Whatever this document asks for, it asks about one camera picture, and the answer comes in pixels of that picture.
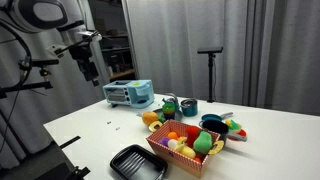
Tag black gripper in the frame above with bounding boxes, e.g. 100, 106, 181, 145
68, 42, 101, 87

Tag red plush fruit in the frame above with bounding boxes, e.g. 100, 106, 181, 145
185, 125, 203, 148

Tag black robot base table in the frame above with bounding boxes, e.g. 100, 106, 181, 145
0, 139, 91, 180

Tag teal toy pot with lid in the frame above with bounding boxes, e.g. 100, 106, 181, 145
180, 97, 199, 118

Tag brown checkered box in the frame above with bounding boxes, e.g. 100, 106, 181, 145
145, 119, 222, 179

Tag black toy pot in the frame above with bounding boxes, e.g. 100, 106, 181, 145
201, 119, 248, 145

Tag white curtain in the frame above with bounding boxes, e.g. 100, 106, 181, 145
0, 0, 111, 169

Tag dark background shelf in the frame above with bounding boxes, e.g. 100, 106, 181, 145
88, 0, 136, 81

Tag light blue toy toaster oven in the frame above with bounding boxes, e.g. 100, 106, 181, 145
102, 79, 155, 109

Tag black tape strip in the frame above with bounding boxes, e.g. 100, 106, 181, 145
59, 135, 82, 150

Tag plush pineapple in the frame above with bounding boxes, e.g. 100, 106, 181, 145
141, 111, 160, 126

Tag stacked colourful toy cups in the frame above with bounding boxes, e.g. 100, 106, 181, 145
161, 102, 177, 121

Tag grey toy plate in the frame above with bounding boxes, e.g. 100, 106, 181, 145
152, 107, 184, 123

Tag purple plush fruit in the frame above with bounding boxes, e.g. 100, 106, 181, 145
158, 136, 172, 148

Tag black grill tray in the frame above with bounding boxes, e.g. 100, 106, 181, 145
109, 143, 169, 180

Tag large orange plush ball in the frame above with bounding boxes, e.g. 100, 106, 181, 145
167, 131, 180, 141

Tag yellow white plush banana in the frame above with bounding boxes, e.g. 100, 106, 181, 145
167, 137, 197, 160

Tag small teal bowl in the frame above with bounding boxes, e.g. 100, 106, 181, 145
200, 111, 234, 123

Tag green plush pear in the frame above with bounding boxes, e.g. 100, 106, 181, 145
192, 130, 214, 155

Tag toy food on red plate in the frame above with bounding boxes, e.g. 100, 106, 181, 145
225, 118, 248, 141

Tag grey curtain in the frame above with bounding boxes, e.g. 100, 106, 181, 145
125, 0, 320, 117

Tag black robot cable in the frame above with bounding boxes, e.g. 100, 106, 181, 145
0, 19, 33, 84

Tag yellow pineapple ring slice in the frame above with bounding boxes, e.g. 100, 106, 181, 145
148, 120, 164, 133
208, 139, 225, 156

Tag black camera stand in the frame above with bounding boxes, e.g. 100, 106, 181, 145
196, 46, 224, 104

